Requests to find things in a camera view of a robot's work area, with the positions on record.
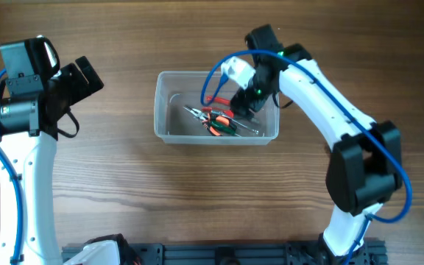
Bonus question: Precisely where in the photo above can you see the red handled wire cutters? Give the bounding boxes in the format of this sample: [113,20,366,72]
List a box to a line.
[201,95,261,125]

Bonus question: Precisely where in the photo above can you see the orange black needle-nose pliers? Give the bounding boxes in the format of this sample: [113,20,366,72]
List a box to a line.
[183,105,232,136]

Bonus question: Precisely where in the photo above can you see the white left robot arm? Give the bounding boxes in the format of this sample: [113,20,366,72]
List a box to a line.
[0,35,104,264]

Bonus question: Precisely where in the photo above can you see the silver wrench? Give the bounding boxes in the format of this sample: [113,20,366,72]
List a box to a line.
[211,110,259,134]

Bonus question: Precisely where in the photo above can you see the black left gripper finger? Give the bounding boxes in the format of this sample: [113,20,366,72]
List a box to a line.
[56,93,73,110]
[75,56,104,94]

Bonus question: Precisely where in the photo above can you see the clear plastic container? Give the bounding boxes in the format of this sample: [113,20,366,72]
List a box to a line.
[154,71,280,146]

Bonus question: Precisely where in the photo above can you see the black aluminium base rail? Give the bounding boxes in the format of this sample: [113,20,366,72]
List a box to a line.
[62,240,389,265]

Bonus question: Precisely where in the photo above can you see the green handled screwdriver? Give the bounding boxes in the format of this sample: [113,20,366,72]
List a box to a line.
[211,120,240,137]

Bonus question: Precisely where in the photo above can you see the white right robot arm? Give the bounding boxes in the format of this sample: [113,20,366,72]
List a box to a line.
[220,25,412,264]

